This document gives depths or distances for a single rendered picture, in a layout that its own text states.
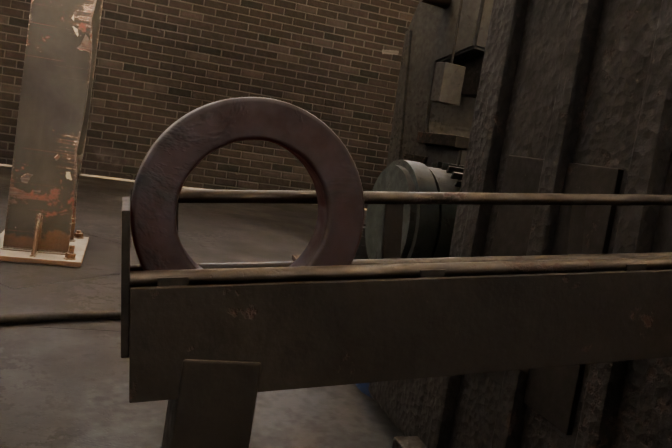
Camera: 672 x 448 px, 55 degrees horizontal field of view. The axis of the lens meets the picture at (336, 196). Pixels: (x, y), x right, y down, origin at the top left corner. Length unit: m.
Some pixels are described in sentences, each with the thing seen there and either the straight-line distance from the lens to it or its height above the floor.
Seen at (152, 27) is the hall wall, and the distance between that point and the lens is 6.62.
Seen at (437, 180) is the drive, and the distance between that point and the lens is 1.93.
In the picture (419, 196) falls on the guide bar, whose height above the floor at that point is 0.67.
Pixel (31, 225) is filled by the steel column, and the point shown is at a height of 0.14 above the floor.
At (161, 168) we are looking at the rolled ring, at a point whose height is 0.67.
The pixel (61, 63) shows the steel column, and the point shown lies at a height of 0.85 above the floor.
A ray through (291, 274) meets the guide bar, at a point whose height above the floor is 0.60.
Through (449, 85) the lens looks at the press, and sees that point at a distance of 5.07.
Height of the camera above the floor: 0.71
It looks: 5 degrees down
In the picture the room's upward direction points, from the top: 9 degrees clockwise
